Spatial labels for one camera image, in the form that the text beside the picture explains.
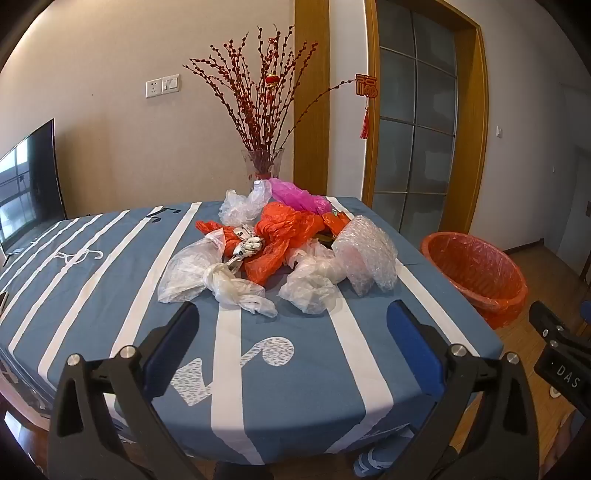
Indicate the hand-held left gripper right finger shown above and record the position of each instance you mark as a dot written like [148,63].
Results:
[415,350]

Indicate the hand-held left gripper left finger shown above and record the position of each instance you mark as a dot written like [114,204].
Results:
[171,339]

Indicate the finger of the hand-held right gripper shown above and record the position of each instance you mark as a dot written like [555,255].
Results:
[549,321]

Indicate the large clear plastic bag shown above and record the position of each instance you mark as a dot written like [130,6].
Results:
[184,272]

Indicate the knotted white plastic bag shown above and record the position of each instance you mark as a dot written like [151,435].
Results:
[233,288]

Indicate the orange plastic trash bin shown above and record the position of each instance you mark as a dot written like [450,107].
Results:
[475,272]

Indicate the clear bubble wrap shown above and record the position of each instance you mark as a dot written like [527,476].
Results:
[367,254]

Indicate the orange plastic bag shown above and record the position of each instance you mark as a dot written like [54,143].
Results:
[281,230]

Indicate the pink plastic bag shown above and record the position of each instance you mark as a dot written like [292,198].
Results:
[295,194]

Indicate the black white patterned wrapper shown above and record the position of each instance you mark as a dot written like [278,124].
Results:
[247,247]

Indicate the blue white striped tablecloth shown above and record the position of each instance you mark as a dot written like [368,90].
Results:
[295,369]

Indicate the orange green snack packet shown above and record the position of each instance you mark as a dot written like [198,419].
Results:
[336,221]

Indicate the glass vase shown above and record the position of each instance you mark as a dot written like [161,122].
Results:
[262,164]

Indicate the flat screen television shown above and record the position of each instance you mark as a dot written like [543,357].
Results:
[27,184]

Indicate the frosted glass sliding door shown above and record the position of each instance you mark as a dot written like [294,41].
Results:
[413,115]

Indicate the red berry branches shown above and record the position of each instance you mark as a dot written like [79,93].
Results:
[251,92]

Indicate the red hanging tassel ornament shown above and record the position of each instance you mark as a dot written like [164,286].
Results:
[367,87]

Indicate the red lantern ornament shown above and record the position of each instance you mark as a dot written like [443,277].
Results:
[272,80]

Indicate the wooden door frame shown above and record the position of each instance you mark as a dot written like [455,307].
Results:
[473,115]

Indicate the white wall socket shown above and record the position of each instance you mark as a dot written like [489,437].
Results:
[153,88]

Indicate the white wall switch panel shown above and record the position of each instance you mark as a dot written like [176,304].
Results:
[171,83]

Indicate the wooden wall trim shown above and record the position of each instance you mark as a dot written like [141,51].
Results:
[311,101]

